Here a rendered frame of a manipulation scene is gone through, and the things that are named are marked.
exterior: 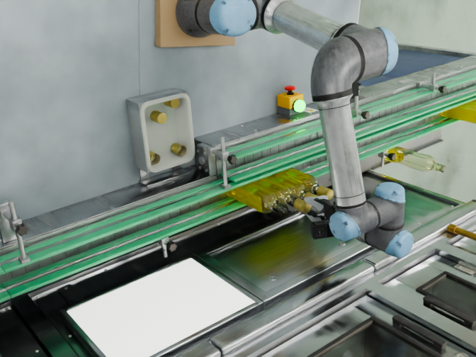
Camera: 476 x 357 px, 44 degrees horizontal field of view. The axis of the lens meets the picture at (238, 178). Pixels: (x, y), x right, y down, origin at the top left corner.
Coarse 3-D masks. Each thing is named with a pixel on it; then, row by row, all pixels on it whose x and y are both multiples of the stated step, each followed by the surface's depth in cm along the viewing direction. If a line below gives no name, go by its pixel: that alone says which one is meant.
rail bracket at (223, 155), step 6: (222, 138) 177; (222, 144) 177; (210, 150) 182; (216, 150) 182; (222, 150) 178; (222, 156) 178; (228, 156) 176; (234, 156) 175; (222, 162) 180; (234, 162) 176; (222, 168) 181; (222, 186) 183; (228, 186) 182
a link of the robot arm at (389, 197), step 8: (384, 184) 151; (392, 184) 151; (376, 192) 149; (384, 192) 147; (392, 192) 147; (400, 192) 147; (368, 200) 147; (376, 200) 147; (384, 200) 147; (392, 200) 147; (400, 200) 148; (384, 208) 146; (392, 208) 147; (400, 208) 149; (384, 216) 146; (392, 216) 148; (400, 216) 150; (384, 224) 148; (392, 224) 150; (400, 224) 151
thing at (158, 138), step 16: (176, 96) 176; (144, 112) 179; (176, 112) 186; (144, 128) 173; (160, 128) 185; (176, 128) 188; (192, 128) 183; (144, 144) 175; (160, 144) 186; (192, 144) 185; (160, 160) 185; (176, 160) 185
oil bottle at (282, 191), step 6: (258, 180) 191; (264, 180) 190; (270, 180) 190; (264, 186) 186; (270, 186) 186; (276, 186) 185; (282, 186) 185; (276, 192) 182; (282, 192) 182; (288, 192) 182; (282, 198) 181
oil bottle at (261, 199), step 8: (248, 184) 188; (232, 192) 191; (240, 192) 187; (248, 192) 184; (256, 192) 182; (264, 192) 182; (272, 192) 182; (240, 200) 189; (248, 200) 185; (256, 200) 181; (264, 200) 178; (272, 200) 179; (256, 208) 182; (264, 208) 179
